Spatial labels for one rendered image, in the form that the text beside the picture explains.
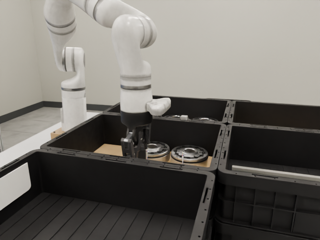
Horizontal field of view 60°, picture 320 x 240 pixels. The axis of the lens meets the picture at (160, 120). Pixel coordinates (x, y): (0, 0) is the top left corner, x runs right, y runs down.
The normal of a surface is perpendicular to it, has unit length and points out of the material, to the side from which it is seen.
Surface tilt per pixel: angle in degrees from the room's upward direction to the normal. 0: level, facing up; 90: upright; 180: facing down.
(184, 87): 90
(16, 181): 90
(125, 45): 107
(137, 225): 0
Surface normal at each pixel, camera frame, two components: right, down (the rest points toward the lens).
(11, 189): 0.96, 0.08
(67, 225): 0.00, -0.95
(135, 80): 0.03, 0.31
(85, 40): -0.25, 0.29
